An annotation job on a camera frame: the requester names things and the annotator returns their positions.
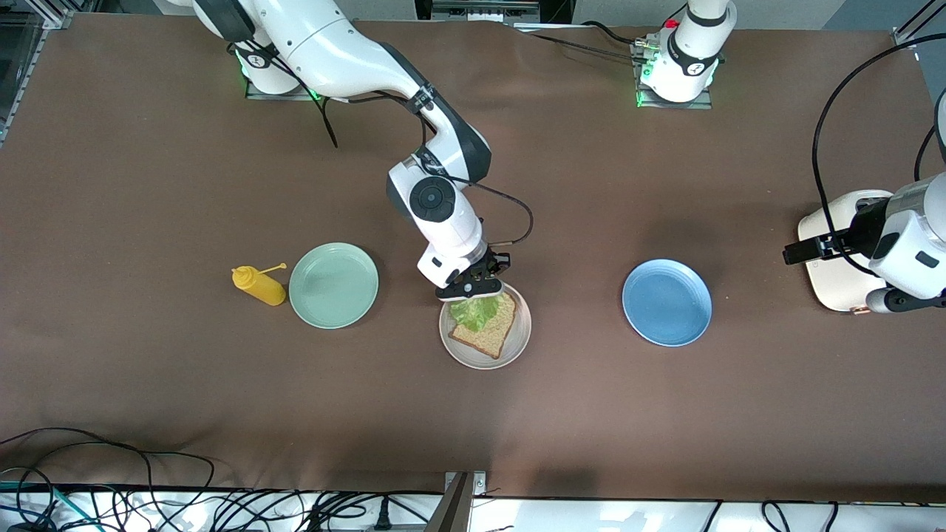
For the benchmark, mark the aluminium frame rail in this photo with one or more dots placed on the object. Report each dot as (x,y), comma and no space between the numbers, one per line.
(903,38)
(44,16)

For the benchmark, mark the light brown bread slice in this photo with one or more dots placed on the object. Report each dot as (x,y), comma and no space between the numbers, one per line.
(491,336)

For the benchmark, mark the beige plate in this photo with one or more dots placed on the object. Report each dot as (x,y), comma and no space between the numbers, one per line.
(521,332)

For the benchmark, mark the silver metal bracket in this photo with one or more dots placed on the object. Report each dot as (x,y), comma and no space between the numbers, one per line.
(479,484)

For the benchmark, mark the brown table cloth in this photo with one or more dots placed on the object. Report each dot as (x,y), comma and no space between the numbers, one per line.
(222,185)

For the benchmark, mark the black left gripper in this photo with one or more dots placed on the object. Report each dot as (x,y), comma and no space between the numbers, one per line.
(862,226)

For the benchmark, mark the black power plug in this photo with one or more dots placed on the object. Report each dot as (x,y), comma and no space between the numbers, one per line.
(382,517)

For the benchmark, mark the blue plate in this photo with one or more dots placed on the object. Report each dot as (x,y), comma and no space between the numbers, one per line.
(665,307)

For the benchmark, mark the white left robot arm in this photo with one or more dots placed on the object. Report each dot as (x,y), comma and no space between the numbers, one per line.
(916,251)

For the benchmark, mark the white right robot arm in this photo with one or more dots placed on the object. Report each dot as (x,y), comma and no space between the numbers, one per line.
(332,44)

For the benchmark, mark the black control box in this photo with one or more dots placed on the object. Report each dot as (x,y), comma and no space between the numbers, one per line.
(554,9)

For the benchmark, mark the green lettuce leaf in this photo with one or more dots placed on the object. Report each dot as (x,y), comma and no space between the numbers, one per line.
(473,314)

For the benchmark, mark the white toaster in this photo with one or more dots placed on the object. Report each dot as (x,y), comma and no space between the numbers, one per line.
(835,288)

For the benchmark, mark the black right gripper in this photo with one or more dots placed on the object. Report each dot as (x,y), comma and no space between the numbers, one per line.
(494,263)

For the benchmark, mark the dark aluminium post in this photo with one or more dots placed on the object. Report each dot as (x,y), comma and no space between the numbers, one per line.
(451,510)

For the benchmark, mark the yellow mustard squeeze bottle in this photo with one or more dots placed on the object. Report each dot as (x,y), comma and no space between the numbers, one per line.
(260,287)

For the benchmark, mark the mint green plate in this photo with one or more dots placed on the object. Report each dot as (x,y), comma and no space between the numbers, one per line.
(332,284)

